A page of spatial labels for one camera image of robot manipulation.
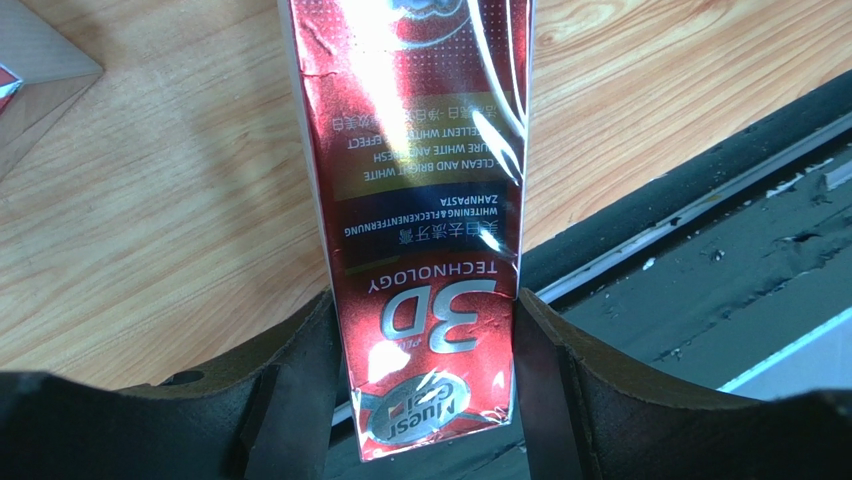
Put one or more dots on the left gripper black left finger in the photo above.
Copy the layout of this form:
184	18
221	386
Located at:
262	410

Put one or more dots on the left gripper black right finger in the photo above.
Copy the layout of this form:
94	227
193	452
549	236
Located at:
589	411

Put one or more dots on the red 3D toothpaste box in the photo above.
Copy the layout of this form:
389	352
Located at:
415	119

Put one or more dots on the small red toothpaste box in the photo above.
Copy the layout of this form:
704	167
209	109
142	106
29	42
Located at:
42	75

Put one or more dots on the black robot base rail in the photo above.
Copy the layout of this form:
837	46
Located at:
732	272

